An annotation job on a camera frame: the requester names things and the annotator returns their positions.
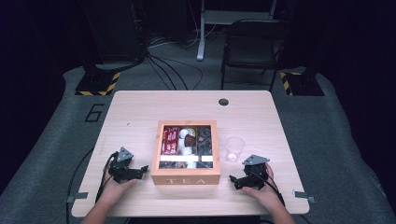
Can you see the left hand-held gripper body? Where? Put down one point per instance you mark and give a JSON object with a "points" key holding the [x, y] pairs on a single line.
{"points": [[122, 169]]}

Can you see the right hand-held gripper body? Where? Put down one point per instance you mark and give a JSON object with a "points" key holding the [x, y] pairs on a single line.
{"points": [[256, 174]]}

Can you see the wooden tea box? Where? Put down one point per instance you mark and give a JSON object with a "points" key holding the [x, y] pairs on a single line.
{"points": [[186, 177]]}

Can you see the person's left hand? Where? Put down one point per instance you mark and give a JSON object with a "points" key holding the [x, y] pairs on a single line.
{"points": [[112, 191]]}

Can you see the person's right hand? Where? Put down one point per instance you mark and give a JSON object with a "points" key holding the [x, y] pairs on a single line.
{"points": [[270, 194]]}

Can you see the clear plastic cup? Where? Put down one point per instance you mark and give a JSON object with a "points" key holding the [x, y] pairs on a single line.
{"points": [[234, 149]]}

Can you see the red drink mix packet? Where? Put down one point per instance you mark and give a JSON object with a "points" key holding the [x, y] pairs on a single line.
{"points": [[166, 140], [174, 140]]}

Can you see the dark foil tea packet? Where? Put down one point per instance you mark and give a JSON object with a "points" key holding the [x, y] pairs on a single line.
{"points": [[204, 137], [204, 151]]}

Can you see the white coffee capsule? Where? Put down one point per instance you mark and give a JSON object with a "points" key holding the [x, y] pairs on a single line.
{"points": [[186, 132], [181, 142], [186, 151]]}

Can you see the grey table clamp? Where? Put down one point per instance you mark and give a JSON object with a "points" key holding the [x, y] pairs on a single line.
{"points": [[77, 196], [303, 195]]}

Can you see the brown coffee capsule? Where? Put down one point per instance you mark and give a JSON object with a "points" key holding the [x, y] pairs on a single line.
{"points": [[190, 141]]}

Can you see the hazard striped stand base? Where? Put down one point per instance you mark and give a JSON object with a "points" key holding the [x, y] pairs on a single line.
{"points": [[98, 84], [300, 84]]}

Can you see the black folding chair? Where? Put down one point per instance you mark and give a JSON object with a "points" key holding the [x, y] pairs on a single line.
{"points": [[253, 46]]}

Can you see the white desk frame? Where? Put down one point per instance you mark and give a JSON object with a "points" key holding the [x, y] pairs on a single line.
{"points": [[218, 17]]}

